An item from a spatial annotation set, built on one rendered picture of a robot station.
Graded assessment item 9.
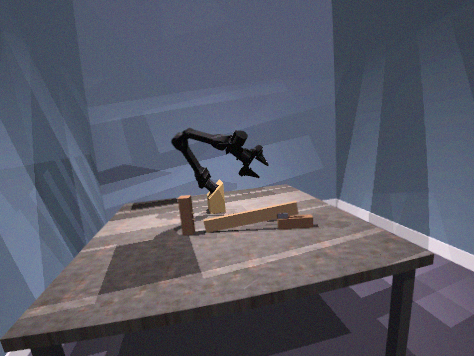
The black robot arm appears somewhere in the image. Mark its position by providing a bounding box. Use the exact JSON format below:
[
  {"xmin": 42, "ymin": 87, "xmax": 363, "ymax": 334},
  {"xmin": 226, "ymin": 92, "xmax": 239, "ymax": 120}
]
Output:
[{"xmin": 171, "ymin": 128, "xmax": 248, "ymax": 194}]

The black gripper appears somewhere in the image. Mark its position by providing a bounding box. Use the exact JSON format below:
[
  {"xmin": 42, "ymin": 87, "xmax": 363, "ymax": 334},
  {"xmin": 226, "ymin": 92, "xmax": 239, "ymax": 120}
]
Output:
[{"xmin": 236, "ymin": 145, "xmax": 269, "ymax": 178}]

